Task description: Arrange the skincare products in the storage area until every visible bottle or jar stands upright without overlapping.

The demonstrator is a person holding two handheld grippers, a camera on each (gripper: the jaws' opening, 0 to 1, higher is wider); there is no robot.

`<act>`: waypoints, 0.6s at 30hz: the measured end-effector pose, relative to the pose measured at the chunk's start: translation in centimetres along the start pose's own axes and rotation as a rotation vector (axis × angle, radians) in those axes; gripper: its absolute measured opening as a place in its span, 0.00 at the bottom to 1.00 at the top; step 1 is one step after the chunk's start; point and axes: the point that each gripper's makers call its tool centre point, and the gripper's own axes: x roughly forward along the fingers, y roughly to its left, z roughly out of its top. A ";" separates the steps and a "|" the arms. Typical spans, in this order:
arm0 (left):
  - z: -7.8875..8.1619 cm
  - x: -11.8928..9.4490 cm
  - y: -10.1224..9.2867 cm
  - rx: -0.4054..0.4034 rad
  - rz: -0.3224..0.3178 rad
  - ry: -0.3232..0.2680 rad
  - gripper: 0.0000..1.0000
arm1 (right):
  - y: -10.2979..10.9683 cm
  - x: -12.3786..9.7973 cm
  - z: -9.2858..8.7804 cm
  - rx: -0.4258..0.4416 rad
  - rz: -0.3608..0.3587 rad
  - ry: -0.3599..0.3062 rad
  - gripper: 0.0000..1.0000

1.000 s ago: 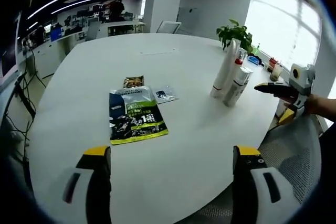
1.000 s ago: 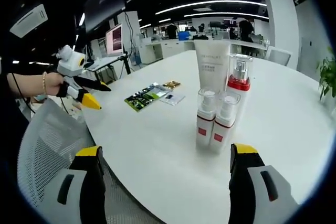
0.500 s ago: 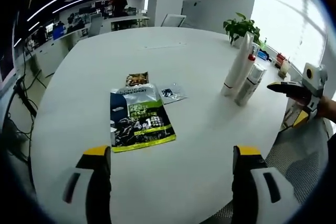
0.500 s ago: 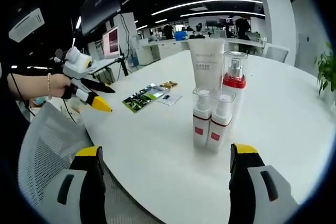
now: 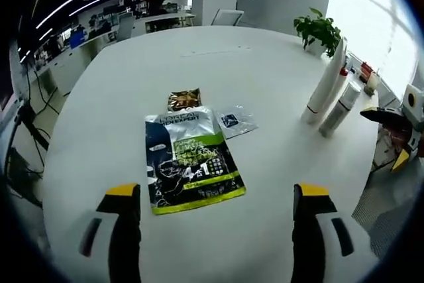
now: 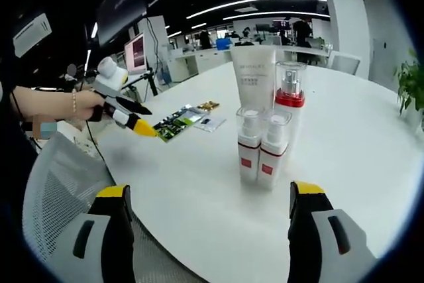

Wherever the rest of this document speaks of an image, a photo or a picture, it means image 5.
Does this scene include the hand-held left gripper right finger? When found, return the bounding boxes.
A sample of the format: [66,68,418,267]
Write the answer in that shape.
[291,182,364,283]

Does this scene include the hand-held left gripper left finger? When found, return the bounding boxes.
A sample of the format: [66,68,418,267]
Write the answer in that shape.
[78,182,142,283]

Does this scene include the white pump skincare bottle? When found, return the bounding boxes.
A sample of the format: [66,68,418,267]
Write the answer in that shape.
[318,81,362,138]

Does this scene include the white skincare tube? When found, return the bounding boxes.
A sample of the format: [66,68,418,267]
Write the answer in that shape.
[300,37,348,125]

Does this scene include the black green skincare packet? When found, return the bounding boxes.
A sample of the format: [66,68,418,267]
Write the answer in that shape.
[144,105,248,217]

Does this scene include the clear sachet blue label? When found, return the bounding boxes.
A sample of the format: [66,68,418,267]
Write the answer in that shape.
[211,103,259,141]

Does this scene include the gold foil skincare sachet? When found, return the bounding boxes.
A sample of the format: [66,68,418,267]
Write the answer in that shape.
[166,86,202,111]

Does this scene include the blue storage crate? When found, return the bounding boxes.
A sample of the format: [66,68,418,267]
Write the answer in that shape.
[69,30,86,47]

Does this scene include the small red box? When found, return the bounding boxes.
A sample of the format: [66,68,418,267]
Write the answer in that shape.
[359,61,374,80]

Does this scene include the potted green plant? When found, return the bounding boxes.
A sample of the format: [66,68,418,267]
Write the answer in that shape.
[293,7,342,58]

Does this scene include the white office desk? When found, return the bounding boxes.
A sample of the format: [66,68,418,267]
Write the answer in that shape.
[31,34,120,98]
[145,13,196,34]

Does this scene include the white table socket panel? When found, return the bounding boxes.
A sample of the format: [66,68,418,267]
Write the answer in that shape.
[181,46,253,58]

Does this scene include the black floor cables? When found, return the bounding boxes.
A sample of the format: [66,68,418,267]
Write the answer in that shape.
[9,97,52,204]

